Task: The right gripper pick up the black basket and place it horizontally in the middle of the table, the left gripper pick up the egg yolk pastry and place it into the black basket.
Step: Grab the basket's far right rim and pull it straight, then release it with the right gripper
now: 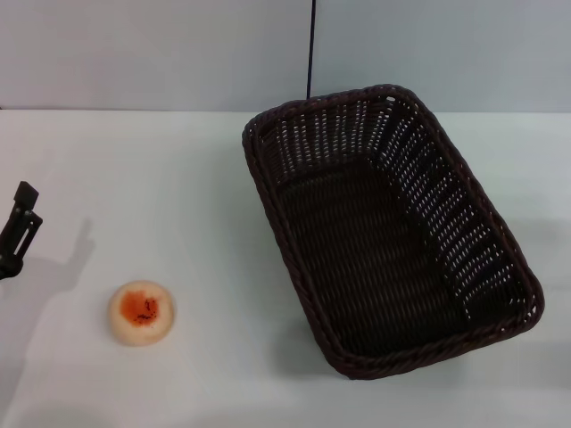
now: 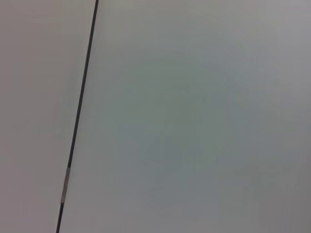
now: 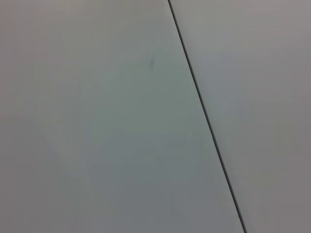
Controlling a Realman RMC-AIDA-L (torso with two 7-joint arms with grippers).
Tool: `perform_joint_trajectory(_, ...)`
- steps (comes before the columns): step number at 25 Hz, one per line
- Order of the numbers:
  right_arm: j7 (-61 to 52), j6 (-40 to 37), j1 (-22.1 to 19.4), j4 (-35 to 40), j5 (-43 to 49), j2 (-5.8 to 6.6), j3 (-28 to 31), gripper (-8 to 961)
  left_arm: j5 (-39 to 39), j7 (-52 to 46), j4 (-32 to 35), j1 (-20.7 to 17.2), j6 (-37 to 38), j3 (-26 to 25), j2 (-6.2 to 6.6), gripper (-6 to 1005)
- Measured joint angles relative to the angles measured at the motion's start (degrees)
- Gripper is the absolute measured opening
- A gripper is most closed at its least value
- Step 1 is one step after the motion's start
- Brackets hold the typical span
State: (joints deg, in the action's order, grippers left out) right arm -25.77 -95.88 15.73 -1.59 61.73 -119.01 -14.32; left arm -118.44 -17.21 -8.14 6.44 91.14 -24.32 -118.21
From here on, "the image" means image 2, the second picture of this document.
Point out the black vertical wall strip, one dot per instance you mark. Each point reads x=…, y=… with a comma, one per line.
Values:
x=80, y=106

